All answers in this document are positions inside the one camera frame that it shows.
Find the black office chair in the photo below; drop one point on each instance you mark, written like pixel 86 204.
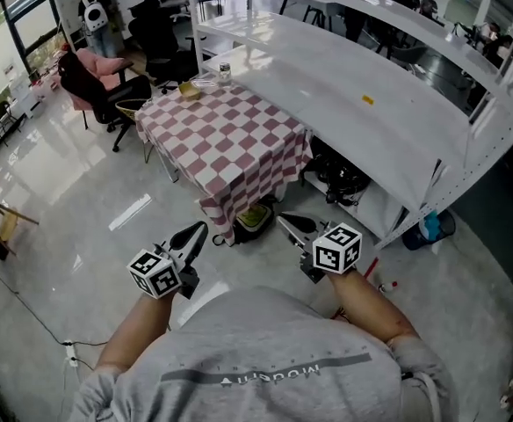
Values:
pixel 94 97
pixel 157 46

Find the red stick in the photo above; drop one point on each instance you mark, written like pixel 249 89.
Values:
pixel 371 267

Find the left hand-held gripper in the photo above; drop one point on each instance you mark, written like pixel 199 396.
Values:
pixel 154 275

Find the white box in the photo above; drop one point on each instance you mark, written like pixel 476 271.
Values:
pixel 30 101

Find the person's left forearm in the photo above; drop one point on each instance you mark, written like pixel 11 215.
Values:
pixel 138 328

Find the person's right forearm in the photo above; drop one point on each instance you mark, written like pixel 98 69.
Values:
pixel 366 306

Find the black metal chair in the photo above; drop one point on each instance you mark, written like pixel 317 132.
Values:
pixel 2 121

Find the clear glass jar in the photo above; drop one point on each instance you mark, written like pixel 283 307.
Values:
pixel 225 75

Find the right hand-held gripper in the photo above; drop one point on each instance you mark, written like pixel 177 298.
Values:
pixel 337 251

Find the small yellow tray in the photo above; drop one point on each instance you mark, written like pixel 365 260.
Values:
pixel 189 90

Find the white power strip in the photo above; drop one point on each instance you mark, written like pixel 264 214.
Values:
pixel 70 353

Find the yellow sticker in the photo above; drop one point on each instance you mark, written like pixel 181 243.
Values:
pixel 367 99

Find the pink cushion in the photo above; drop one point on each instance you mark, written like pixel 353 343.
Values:
pixel 103 66

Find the person's grey t-shirt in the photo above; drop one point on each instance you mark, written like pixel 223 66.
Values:
pixel 261 354

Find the small white bottle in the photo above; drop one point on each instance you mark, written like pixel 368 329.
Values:
pixel 387 286

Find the white metal shelf rack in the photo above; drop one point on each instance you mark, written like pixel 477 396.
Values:
pixel 327 73

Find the pink checkered tablecloth table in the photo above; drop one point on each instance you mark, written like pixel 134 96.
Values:
pixel 226 147

